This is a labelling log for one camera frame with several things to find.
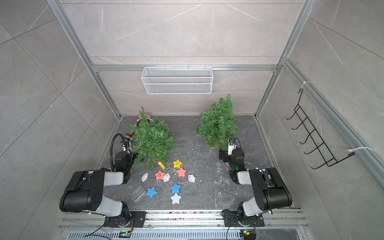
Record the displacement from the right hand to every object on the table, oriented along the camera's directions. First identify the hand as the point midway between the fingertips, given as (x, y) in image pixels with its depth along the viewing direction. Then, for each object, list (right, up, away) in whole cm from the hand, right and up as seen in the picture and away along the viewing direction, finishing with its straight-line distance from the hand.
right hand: (230, 147), depth 93 cm
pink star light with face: (-44, -16, -6) cm, 47 cm away
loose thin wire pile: (-6, -20, -8) cm, 23 cm away
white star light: (-33, -26, -14) cm, 44 cm away
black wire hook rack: (+32, +4, -30) cm, 44 cm away
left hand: (-61, -1, 0) cm, 61 cm away
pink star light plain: (-31, -15, -5) cm, 35 cm away
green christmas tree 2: (-10, +14, -11) cm, 20 cm away
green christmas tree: (-44, +7, -19) cm, 48 cm away
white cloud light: (-24, -17, -8) cm, 31 cm away
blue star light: (-47, -24, -11) cm, 54 cm away
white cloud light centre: (-39, -17, -8) cm, 44 cm away
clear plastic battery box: (-54, -24, -13) cm, 60 cm away
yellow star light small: (-42, -10, -5) cm, 44 cm away
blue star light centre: (-33, -22, -11) cm, 41 cm away
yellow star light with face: (-34, -11, -1) cm, 35 cm away
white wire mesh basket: (-35, +45, +7) cm, 57 cm away
